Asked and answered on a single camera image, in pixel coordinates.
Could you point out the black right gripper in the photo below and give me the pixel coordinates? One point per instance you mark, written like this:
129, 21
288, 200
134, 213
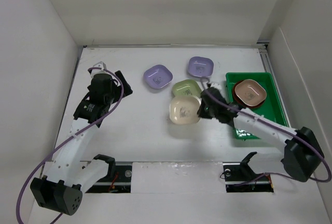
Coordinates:
202, 112

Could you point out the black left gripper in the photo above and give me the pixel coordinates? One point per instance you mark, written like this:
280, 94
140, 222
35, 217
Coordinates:
126, 88

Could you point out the cream square plate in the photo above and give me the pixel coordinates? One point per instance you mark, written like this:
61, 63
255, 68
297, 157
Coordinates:
183, 109

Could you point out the red round plate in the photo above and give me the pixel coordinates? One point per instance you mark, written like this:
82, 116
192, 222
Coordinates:
237, 100

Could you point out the green square plate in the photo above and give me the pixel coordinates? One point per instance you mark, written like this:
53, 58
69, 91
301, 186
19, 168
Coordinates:
186, 87

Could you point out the purple square plate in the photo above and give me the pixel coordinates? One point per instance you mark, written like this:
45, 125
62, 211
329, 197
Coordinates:
200, 67
158, 76

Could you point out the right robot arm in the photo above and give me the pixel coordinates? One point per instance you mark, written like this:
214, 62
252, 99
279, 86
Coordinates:
301, 150

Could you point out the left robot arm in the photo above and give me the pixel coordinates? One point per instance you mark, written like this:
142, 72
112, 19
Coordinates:
63, 185

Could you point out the green plastic bin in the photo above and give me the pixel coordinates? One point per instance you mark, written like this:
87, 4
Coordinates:
271, 108

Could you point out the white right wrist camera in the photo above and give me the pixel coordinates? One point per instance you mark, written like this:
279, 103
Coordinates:
216, 85

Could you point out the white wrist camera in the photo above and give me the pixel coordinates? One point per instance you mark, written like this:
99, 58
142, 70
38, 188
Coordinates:
98, 68
216, 85

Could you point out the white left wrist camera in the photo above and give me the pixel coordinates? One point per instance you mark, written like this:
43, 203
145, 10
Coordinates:
98, 68

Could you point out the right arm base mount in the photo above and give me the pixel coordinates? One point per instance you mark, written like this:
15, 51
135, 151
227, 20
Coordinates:
239, 177

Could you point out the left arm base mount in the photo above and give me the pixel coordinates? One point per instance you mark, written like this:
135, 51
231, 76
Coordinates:
120, 183

